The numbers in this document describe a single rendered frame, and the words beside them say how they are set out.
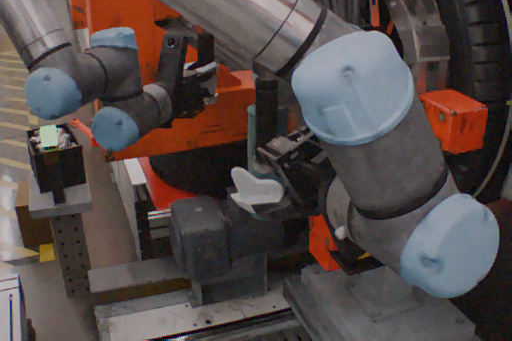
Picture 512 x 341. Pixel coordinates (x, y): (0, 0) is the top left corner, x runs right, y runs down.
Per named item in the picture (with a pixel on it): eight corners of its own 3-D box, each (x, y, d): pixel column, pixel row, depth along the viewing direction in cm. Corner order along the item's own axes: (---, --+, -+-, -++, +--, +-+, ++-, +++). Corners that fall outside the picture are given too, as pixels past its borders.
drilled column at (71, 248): (96, 293, 172) (75, 180, 155) (66, 298, 168) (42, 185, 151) (92, 275, 180) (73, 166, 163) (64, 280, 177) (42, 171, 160)
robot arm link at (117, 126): (121, 106, 82) (130, 158, 85) (158, 85, 91) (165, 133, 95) (83, 105, 85) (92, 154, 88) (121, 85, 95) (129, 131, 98)
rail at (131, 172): (166, 243, 170) (159, 181, 161) (137, 248, 167) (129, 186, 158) (96, 58, 382) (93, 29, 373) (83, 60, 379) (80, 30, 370)
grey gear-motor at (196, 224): (325, 295, 160) (334, 194, 146) (189, 328, 147) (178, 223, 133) (300, 263, 176) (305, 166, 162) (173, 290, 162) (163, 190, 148)
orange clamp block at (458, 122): (447, 128, 87) (482, 149, 79) (409, 134, 84) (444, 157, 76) (452, 88, 84) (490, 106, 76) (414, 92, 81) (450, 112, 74)
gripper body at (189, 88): (174, 107, 112) (142, 127, 102) (170, 66, 109) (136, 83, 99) (207, 109, 109) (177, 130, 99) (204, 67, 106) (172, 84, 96)
